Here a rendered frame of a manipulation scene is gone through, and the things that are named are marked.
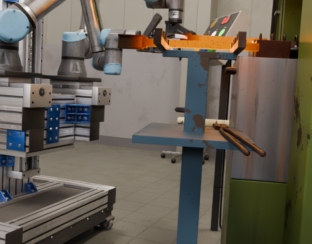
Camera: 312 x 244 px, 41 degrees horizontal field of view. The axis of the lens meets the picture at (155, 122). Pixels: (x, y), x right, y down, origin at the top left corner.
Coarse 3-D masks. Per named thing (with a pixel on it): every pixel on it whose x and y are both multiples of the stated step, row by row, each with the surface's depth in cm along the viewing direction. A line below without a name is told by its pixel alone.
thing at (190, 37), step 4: (168, 32) 171; (188, 36) 169; (192, 36) 170; (196, 36) 170; (200, 36) 170; (204, 36) 169; (208, 36) 169; (212, 36) 169; (216, 36) 169; (220, 36) 169; (224, 36) 168; (192, 40) 171; (196, 40) 170; (200, 40) 170; (204, 40) 169; (208, 40) 169; (212, 40) 169; (216, 40) 169; (220, 40) 169; (224, 40) 168; (228, 40) 168; (232, 40) 168; (248, 40) 167; (252, 40) 167
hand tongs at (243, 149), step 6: (216, 126) 129; (222, 126) 127; (228, 126) 129; (222, 132) 112; (228, 132) 120; (234, 132) 112; (228, 138) 99; (240, 138) 100; (234, 144) 90; (240, 144) 86; (246, 144) 92; (252, 144) 87; (240, 150) 82; (246, 150) 78; (258, 150) 80; (264, 156) 78
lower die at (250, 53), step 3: (252, 42) 167; (291, 42) 159; (294, 42) 159; (291, 45) 159; (294, 45) 159; (297, 45) 159; (249, 51) 177; (252, 51) 164; (249, 54) 176; (252, 54) 163; (291, 57) 160; (294, 57) 160; (297, 57) 159
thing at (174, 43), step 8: (120, 40) 132; (128, 40) 132; (136, 40) 132; (144, 40) 130; (152, 40) 130; (176, 40) 129; (184, 40) 129; (128, 48) 133; (136, 48) 131; (200, 48) 130; (208, 48) 129; (216, 48) 128; (224, 48) 128; (248, 48) 127; (256, 48) 127
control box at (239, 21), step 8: (224, 16) 226; (232, 16) 215; (240, 16) 209; (248, 16) 211; (216, 24) 230; (224, 24) 218; (232, 24) 209; (240, 24) 210; (248, 24) 211; (208, 32) 233; (216, 32) 222; (224, 32) 211; (232, 32) 209; (216, 64) 216; (224, 64) 209
